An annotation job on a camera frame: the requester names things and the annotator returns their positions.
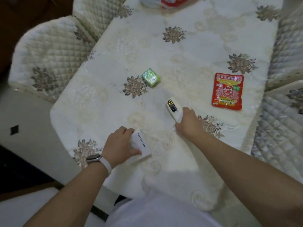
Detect person's right hand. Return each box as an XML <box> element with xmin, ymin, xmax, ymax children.
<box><xmin>175</xmin><ymin>107</ymin><xmax>205</xmax><ymax>140</ymax></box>

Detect red snack packet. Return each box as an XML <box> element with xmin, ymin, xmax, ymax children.
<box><xmin>211</xmin><ymin>73</ymin><xmax>244</xmax><ymax>111</ymax></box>

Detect person's right forearm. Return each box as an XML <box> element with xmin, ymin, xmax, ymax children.
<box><xmin>184</xmin><ymin>129</ymin><xmax>303</xmax><ymax>227</ymax></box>

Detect smartwatch with white band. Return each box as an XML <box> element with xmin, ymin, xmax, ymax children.
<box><xmin>86</xmin><ymin>154</ymin><xmax>112</xmax><ymax>176</ymax></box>

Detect red and white bag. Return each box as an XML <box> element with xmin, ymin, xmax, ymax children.
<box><xmin>161</xmin><ymin>0</ymin><xmax>191</xmax><ymax>9</ymax></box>

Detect white remote control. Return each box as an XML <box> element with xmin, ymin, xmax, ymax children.
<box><xmin>165</xmin><ymin>97</ymin><xmax>184</xmax><ymax>124</ymax></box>

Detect person's left hand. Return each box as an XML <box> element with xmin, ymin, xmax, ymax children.
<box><xmin>102</xmin><ymin>126</ymin><xmax>142</xmax><ymax>169</ymax></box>

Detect small green box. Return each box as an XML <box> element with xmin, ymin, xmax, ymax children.
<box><xmin>141</xmin><ymin>68</ymin><xmax>161</xmax><ymax>88</ymax></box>

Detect person's left forearm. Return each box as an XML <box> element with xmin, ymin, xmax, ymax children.
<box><xmin>24</xmin><ymin>161</ymin><xmax>112</xmax><ymax>227</ymax></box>

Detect white embroidered floral tablecloth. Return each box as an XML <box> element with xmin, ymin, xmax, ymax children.
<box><xmin>50</xmin><ymin>0</ymin><xmax>285</xmax><ymax>212</ymax></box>

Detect person's white shirt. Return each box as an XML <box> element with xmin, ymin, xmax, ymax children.
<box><xmin>104</xmin><ymin>193</ymin><xmax>223</xmax><ymax>227</ymax></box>

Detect small white cardboard box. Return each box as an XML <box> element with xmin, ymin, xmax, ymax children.
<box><xmin>123</xmin><ymin>128</ymin><xmax>152</xmax><ymax>166</ymax></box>

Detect chair with quilted floral cover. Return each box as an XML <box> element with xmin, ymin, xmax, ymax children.
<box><xmin>265</xmin><ymin>1</ymin><xmax>303</xmax><ymax>92</ymax></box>
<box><xmin>72</xmin><ymin>0</ymin><xmax>129</xmax><ymax>43</ymax></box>
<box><xmin>8</xmin><ymin>15</ymin><xmax>96</xmax><ymax>103</ymax></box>
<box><xmin>250</xmin><ymin>80</ymin><xmax>303</xmax><ymax>185</ymax></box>

